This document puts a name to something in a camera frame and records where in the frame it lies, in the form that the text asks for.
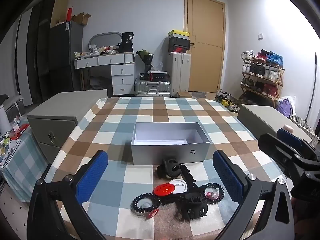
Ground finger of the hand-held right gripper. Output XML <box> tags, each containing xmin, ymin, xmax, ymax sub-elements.
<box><xmin>257</xmin><ymin>133</ymin><xmax>304</xmax><ymax>174</ymax></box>
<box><xmin>276</xmin><ymin>128</ymin><xmax>320</xmax><ymax>160</ymax></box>

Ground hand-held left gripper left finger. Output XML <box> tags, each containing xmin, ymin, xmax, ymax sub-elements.
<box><xmin>27</xmin><ymin>150</ymin><xmax>109</xmax><ymax>240</ymax></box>

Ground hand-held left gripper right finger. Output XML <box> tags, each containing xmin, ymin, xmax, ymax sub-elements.
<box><xmin>212</xmin><ymin>150</ymin><xmax>295</xmax><ymax>240</ymax></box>

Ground spiral hair tie pink charm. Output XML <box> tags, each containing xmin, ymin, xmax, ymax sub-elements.
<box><xmin>203</xmin><ymin>182</ymin><xmax>225</xmax><ymax>203</ymax></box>

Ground black spiral hair tie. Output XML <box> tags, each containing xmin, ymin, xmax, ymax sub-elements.
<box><xmin>130</xmin><ymin>192</ymin><xmax>160</xmax><ymax>215</ymax></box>

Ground round black hair claw clip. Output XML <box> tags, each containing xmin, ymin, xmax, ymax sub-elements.
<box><xmin>156</xmin><ymin>157</ymin><xmax>181</xmax><ymax>180</ymax></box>

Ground red pin badge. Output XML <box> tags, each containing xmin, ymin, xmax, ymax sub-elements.
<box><xmin>153</xmin><ymin>183</ymin><xmax>174</xmax><ymax>196</ymax></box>

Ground silver cardboard box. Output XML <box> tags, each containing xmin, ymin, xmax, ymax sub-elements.
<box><xmin>130</xmin><ymin>122</ymin><xmax>212</xmax><ymax>166</ymax></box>

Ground wicker basket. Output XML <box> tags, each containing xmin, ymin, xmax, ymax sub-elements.
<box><xmin>289</xmin><ymin>114</ymin><xmax>320</xmax><ymax>143</ymax></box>

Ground purple bag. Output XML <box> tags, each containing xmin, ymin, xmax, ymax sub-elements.
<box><xmin>276</xmin><ymin>99</ymin><xmax>293</xmax><ymax>119</ymax></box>

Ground white plastic bag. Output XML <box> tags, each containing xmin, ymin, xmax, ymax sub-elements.
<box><xmin>280</xmin><ymin>95</ymin><xmax>297</xmax><ymax>117</ymax></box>

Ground white pin badge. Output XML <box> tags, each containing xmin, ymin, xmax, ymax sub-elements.
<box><xmin>168</xmin><ymin>178</ymin><xmax>187</xmax><ymax>194</ymax></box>

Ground dark pole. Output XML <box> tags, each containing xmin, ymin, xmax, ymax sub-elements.
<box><xmin>305</xmin><ymin>52</ymin><xmax>318</xmax><ymax>120</ymax></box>

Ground grey drawer cabinet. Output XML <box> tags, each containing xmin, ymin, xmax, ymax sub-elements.
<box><xmin>26</xmin><ymin>89</ymin><xmax>108</xmax><ymax>163</ymax></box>

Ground wooden shoe rack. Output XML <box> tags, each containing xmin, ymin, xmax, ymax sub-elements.
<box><xmin>239</xmin><ymin>59</ymin><xmax>285</xmax><ymax>108</ymax></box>

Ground pile of shoes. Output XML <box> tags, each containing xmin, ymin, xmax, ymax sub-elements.
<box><xmin>214</xmin><ymin>89</ymin><xmax>242</xmax><ymax>112</ymax></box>

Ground rows of shoes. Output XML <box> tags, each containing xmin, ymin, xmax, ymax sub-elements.
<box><xmin>240</xmin><ymin>49</ymin><xmax>284</xmax><ymax>98</ymax></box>

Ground blue plaid cloth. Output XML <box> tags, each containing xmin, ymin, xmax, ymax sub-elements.
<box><xmin>0</xmin><ymin>127</ymin><xmax>48</xmax><ymax>203</ymax></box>

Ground red packet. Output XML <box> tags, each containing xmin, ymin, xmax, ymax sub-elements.
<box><xmin>11</xmin><ymin>124</ymin><xmax>30</xmax><ymax>140</ymax></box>

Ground plaid tablecloth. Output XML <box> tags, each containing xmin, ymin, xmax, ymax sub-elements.
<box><xmin>45</xmin><ymin>96</ymin><xmax>295</xmax><ymax>240</ymax></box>

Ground grey storage basket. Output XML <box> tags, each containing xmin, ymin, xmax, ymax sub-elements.
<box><xmin>2</xmin><ymin>95</ymin><xmax>27</xmax><ymax>120</ymax></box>

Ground white bottle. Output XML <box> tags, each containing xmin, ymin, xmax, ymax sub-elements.
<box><xmin>0</xmin><ymin>105</ymin><xmax>11</xmax><ymax>134</ymax></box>

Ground silver suitcase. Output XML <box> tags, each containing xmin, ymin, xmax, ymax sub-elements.
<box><xmin>134</xmin><ymin>79</ymin><xmax>172</xmax><ymax>97</ymax></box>

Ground white suitcase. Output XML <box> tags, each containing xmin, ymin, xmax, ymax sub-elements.
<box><xmin>168</xmin><ymin>52</ymin><xmax>192</xmax><ymax>97</ymax></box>

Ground white vanity desk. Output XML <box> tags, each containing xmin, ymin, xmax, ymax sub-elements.
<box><xmin>74</xmin><ymin>52</ymin><xmax>135</xmax><ymax>95</ymax></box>

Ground dark refrigerator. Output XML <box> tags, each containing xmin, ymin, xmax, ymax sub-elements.
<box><xmin>49</xmin><ymin>21</ymin><xmax>83</xmax><ymax>98</ymax></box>

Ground black box with red stripe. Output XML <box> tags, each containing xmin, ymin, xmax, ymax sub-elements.
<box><xmin>150</xmin><ymin>71</ymin><xmax>170</xmax><ymax>82</ymax></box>

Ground pile of desk clutter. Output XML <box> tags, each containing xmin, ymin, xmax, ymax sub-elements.
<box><xmin>74</xmin><ymin>44</ymin><xmax>119</xmax><ymax>58</ymax></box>

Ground clear plastic bag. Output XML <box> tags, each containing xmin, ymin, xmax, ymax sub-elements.
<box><xmin>151</xmin><ymin>55</ymin><xmax>165</xmax><ymax>72</ymax></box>

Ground dark wrapped bouquet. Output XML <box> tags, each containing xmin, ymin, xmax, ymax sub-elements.
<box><xmin>136</xmin><ymin>49</ymin><xmax>153</xmax><ymax>74</ymax></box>

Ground dark wardrobe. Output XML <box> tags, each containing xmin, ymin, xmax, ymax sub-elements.
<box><xmin>15</xmin><ymin>0</ymin><xmax>59</xmax><ymax>105</ymax></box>

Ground arched grey mirror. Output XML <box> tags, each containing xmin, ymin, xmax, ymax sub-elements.
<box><xmin>89</xmin><ymin>32</ymin><xmax>122</xmax><ymax>53</ymax></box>

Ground red and black shoe box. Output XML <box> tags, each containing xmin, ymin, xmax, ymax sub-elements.
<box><xmin>168</xmin><ymin>44</ymin><xmax>189</xmax><ymax>53</ymax></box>

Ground black paper bag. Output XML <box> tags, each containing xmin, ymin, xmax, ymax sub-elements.
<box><xmin>117</xmin><ymin>32</ymin><xmax>135</xmax><ymax>53</ymax></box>

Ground wooden door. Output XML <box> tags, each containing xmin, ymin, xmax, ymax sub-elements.
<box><xmin>184</xmin><ymin>0</ymin><xmax>225</xmax><ymax>93</ymax></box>

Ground yellow shoe box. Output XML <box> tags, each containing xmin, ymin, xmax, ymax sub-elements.
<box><xmin>168</xmin><ymin>29</ymin><xmax>190</xmax><ymax>38</ymax></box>

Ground open cardboard box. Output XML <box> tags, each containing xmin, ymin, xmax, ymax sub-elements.
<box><xmin>72</xmin><ymin>12</ymin><xmax>92</xmax><ymax>26</ymax></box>

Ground flat cardboard sheet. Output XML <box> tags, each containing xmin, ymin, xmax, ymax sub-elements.
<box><xmin>50</xmin><ymin>0</ymin><xmax>70</xmax><ymax>29</ymax></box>

